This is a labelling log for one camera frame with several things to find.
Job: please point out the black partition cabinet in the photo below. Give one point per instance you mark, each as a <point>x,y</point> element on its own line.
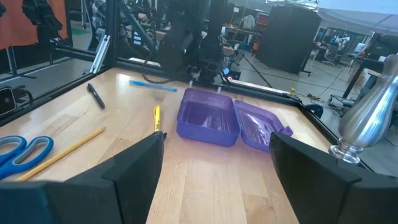
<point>287,40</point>

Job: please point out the black table frame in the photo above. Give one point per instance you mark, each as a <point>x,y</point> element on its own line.
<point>264,92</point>

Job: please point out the orange panel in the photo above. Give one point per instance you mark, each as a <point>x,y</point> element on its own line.
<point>12,25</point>

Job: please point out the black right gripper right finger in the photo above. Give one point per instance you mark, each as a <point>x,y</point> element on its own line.
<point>326,199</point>

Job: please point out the silver aluminium bracket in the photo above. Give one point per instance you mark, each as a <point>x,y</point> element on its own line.
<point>100,54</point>

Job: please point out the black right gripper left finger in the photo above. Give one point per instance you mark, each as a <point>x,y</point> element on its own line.
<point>124,193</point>

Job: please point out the black table-level camera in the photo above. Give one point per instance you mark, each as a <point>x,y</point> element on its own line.
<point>6,101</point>

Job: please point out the yellow highlighter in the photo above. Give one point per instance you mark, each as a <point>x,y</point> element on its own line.
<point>157,119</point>

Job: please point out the person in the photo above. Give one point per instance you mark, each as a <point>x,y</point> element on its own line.
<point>248,22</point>
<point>99,14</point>

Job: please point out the blue grey-lined scissors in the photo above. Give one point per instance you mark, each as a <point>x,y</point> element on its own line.
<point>9,169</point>

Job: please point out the yellow wooden pencil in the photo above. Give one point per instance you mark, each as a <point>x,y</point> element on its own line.
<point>62,154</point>

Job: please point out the silver table lamp white shade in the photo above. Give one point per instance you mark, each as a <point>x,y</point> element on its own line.
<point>367,118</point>

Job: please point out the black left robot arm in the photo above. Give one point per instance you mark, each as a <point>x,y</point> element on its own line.
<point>180,46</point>

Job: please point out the black marker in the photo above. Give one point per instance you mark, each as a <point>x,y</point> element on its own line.
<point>96,96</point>

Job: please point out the purple plastic supply box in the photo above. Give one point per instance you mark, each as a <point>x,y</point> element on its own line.
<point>205,130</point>

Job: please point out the blue pen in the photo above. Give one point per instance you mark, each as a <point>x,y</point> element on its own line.
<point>152,85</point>

